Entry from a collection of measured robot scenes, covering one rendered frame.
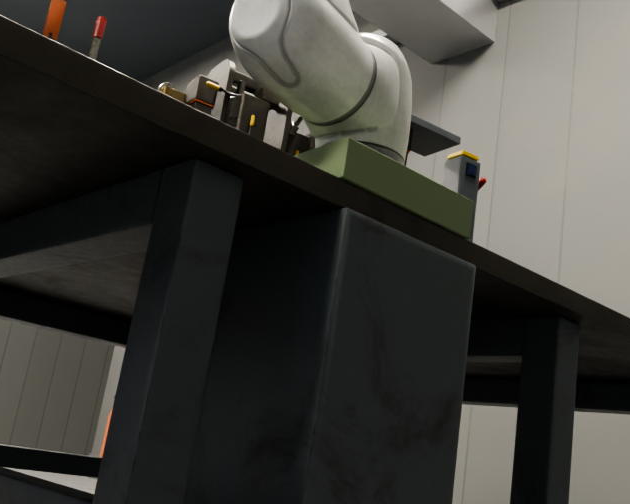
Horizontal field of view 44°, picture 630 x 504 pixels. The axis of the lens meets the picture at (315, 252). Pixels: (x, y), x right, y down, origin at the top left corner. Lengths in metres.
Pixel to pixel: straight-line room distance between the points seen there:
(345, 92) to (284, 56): 0.13
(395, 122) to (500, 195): 2.65
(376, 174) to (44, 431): 5.37
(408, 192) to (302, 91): 0.22
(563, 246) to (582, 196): 0.24
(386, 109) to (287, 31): 0.24
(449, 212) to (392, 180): 0.14
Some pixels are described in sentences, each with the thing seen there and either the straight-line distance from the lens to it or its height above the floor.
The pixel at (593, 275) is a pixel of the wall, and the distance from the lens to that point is 3.52.
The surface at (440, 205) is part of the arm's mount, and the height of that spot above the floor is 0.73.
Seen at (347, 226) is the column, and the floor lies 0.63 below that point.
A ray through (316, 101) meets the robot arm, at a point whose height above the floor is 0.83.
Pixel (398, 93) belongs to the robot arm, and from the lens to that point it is 1.31.
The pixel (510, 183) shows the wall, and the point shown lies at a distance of 3.91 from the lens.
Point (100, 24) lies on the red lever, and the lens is 1.90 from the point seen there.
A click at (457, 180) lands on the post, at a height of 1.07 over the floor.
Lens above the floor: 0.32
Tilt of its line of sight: 15 degrees up
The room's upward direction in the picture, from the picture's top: 9 degrees clockwise
